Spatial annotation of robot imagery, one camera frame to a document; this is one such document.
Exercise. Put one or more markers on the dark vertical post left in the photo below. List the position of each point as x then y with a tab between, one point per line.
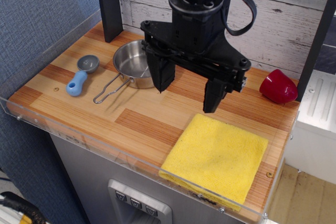
111	18

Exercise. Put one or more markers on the white toy sink unit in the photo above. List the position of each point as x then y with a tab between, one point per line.
311	148

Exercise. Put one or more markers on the dark vertical post right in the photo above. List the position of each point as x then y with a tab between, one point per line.
316	46

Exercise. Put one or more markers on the clear acrylic guard rail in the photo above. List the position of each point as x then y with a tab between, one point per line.
146	144

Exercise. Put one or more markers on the silver toy fridge cabinet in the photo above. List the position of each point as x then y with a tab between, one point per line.
112	191

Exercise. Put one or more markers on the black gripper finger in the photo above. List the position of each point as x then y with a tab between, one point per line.
161	68
215	91

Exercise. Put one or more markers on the red plastic cup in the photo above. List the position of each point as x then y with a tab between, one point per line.
278	87

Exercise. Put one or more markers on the dark vertical post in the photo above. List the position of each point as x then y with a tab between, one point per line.
111	18
316	46

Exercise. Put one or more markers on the small steel pot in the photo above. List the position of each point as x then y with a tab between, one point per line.
130	61

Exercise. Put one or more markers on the yellow folded cloth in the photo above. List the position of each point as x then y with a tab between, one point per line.
215	159

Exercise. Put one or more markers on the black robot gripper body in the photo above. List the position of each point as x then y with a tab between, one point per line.
195	40

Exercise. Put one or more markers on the yellow black cables corner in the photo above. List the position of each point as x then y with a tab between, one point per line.
15	209

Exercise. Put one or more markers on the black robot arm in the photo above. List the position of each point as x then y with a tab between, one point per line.
195	40

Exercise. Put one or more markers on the blue handled grey spoon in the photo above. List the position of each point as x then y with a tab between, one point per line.
86	65

